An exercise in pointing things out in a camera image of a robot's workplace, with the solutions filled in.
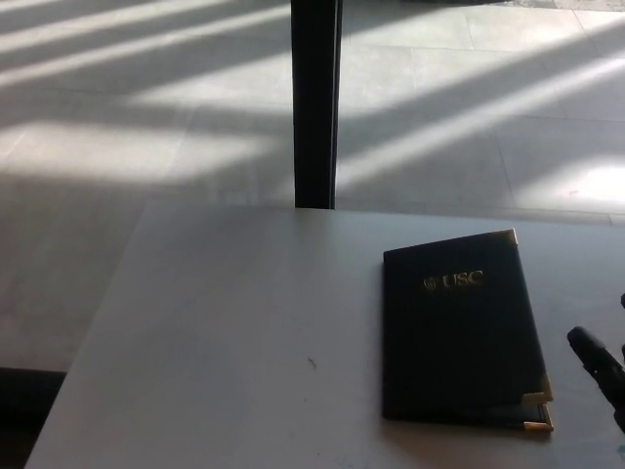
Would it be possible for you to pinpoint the black vertical post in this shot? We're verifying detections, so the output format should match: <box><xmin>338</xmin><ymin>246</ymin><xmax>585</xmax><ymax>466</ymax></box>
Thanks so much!
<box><xmin>289</xmin><ymin>0</ymin><xmax>344</xmax><ymax>210</ymax></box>

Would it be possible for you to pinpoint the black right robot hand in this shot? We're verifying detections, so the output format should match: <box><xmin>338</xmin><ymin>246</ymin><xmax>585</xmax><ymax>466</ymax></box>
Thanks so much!
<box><xmin>565</xmin><ymin>291</ymin><xmax>625</xmax><ymax>435</ymax></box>

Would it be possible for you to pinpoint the black USC diary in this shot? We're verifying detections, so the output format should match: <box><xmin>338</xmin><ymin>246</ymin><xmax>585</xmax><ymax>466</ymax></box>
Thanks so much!
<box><xmin>381</xmin><ymin>228</ymin><xmax>556</xmax><ymax>434</ymax></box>

